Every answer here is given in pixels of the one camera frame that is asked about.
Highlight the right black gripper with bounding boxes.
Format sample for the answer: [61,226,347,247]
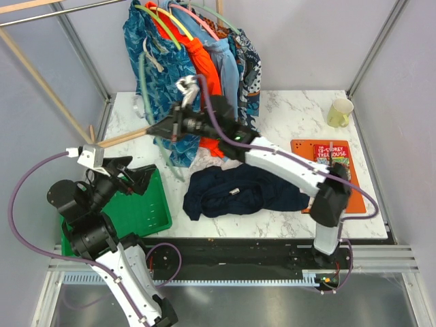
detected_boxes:
[148,100,222,143]

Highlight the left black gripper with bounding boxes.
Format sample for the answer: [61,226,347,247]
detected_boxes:
[83,155,154,211]

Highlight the navy blue shorts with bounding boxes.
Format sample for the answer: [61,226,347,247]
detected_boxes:
[183,163,310,221]

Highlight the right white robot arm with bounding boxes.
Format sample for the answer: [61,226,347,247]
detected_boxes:
[147,95,352,268]

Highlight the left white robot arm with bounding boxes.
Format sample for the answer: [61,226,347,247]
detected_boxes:
[47,156,178,326]

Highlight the blue patterned hanging shorts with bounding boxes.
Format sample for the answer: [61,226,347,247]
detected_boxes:
[122,3,202,168]

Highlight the orange hanging shorts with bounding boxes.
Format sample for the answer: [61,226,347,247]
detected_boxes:
[146,1,231,159]

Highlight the light blue hanging shorts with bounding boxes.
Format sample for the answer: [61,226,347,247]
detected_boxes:
[159,1,239,116]

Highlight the yellow hanger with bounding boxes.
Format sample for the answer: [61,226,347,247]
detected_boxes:
[154,7,193,41]

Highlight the patterned grey orange shorts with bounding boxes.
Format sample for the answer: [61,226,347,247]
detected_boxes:
[200,16,262,134]

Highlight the pink hanger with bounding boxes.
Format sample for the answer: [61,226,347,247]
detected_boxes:
[167,1,219,43]

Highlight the mint green loaded hanger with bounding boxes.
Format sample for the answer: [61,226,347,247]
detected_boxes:
[177,0,240,35]

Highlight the lime green hanger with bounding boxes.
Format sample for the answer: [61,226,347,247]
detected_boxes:
[134,5,182,51]

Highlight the green plastic tray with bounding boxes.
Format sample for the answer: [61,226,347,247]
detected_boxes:
[47,164,172,260]

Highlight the red green children's book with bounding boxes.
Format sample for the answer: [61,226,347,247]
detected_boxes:
[313,143,352,181]

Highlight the pale yellow mug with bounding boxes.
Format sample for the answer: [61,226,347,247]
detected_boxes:
[327,98,354,128]

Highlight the orange notebook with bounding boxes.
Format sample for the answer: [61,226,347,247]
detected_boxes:
[290,138,367,215]

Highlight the wooden clothes rack frame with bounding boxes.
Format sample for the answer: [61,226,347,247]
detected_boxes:
[1,1,146,152]

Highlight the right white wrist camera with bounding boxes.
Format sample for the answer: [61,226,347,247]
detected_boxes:
[176,75,200,108]

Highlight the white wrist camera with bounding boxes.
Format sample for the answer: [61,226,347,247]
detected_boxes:
[66,144,110,176]
[176,75,200,108]

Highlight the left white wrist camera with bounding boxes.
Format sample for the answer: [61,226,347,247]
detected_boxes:
[66,144,110,176]

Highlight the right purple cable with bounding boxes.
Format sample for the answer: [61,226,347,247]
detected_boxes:
[193,74,379,296]

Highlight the purple cable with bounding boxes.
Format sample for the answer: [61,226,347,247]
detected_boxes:
[7,151,183,327]
[193,74,379,296]

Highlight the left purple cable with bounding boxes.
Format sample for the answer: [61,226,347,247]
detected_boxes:
[7,151,183,327]

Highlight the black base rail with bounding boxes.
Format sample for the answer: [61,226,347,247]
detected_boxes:
[140,238,351,281]

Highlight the metal clothes rail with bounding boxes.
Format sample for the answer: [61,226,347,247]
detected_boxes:
[1,0,124,27]

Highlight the white slotted cable duct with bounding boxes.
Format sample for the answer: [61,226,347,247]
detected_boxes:
[63,272,341,287]

